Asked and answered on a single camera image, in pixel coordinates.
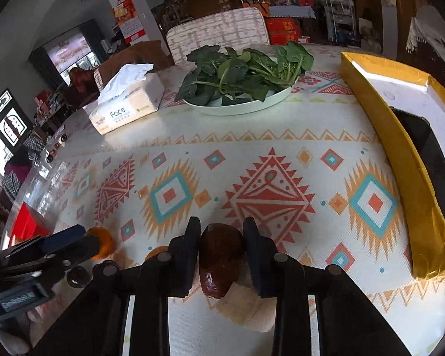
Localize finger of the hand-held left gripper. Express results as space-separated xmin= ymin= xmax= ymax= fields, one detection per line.
xmin=0 ymin=224 xmax=87 ymax=260
xmin=0 ymin=237 xmax=101 ymax=279

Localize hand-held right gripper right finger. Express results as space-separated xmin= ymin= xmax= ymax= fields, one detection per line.
xmin=243 ymin=217 xmax=412 ymax=356

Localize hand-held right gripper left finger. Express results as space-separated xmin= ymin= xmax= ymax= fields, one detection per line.
xmin=33 ymin=216 xmax=201 ymax=356

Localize small orange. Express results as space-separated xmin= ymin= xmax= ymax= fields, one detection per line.
xmin=85 ymin=227 xmax=115 ymax=261

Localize large red date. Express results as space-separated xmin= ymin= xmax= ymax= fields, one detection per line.
xmin=198 ymin=223 xmax=246 ymax=299

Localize person's left hand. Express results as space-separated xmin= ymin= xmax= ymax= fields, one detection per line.
xmin=0 ymin=306 xmax=38 ymax=355

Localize small dark round fruit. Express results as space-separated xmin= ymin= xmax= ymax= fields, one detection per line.
xmin=67 ymin=266 xmax=90 ymax=288

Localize large orange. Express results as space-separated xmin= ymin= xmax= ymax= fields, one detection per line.
xmin=145 ymin=247 xmax=169 ymax=262

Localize beige spongy block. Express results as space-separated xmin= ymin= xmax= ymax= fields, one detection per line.
xmin=212 ymin=278 xmax=279 ymax=333

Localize patterned glass door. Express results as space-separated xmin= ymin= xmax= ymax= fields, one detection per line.
xmin=0 ymin=88 xmax=33 ymax=173

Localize tissue pack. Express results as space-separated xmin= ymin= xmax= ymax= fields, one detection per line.
xmin=82 ymin=63 xmax=166 ymax=135

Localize white oval plate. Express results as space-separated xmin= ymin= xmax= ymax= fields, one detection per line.
xmin=183 ymin=83 xmax=293 ymax=116

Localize yellow taped box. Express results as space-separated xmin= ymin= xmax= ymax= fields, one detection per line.
xmin=339 ymin=51 xmax=445 ymax=280

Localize window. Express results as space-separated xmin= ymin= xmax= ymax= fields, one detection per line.
xmin=46 ymin=31 xmax=97 ymax=84

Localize spinach leaves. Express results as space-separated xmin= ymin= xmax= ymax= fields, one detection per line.
xmin=174 ymin=41 xmax=315 ymax=106

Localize brown chair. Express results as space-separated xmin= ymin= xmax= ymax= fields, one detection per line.
xmin=96 ymin=40 xmax=173 ymax=90

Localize black tray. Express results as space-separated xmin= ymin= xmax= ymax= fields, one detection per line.
xmin=389 ymin=107 xmax=445 ymax=238

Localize patterned chair back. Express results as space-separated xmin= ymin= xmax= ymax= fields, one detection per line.
xmin=166 ymin=7 xmax=271 ymax=65

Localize red gift box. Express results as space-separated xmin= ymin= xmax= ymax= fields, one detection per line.
xmin=265 ymin=17 xmax=301 ymax=35

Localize blue checkered cloth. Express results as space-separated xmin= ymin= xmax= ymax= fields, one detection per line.
xmin=269 ymin=5 xmax=317 ymax=19

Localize metal shelf rack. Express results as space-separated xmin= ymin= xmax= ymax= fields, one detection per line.
xmin=324 ymin=0 xmax=357 ymax=45

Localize wooden staircase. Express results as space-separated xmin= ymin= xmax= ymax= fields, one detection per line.
xmin=152 ymin=0 xmax=203 ymax=41

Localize white fringed cloth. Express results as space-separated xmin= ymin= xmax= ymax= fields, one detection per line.
xmin=406 ymin=17 xmax=445 ymax=86

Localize red wall calendar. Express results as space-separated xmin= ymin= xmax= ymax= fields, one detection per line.
xmin=113 ymin=0 xmax=149 ymax=44

